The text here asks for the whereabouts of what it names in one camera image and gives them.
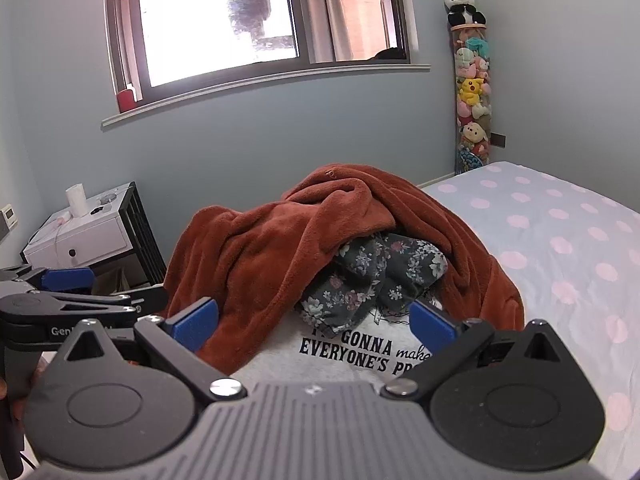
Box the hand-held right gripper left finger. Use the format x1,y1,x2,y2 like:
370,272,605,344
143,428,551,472
57,297,247,402

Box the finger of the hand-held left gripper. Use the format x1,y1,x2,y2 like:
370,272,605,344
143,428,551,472
0,284,169,328
0,265,97,293

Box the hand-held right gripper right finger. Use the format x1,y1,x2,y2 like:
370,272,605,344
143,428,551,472
381,299,571,402

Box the rust brown fleece garment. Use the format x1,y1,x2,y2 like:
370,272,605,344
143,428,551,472
162,162,526,376

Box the person's left hand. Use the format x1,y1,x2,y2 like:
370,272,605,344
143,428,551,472
0,377,28,426

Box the white nightstand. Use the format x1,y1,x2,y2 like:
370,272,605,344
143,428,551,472
20,187,137,281

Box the black slatted rack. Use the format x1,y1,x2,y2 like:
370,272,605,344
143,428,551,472
116,181,169,287

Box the white tissue roll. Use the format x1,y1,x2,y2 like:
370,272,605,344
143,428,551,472
65,183,87,219

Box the dark floral garment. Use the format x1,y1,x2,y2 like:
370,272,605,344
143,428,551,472
295,232,449,329

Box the white printed sweatshirt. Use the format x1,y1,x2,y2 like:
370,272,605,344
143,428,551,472
234,294,453,388

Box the polka-dot sheet bed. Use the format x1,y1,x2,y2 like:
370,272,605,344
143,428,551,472
419,161,640,463

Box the clear tube of plush toys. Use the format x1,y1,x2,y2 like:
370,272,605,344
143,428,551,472
450,24,496,176

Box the dark framed window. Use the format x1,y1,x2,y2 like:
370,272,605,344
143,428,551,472
101,0,432,130

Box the panda plush toy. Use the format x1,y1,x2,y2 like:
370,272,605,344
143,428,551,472
442,0,487,28

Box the beige curtain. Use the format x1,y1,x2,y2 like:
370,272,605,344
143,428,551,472
304,0,362,64

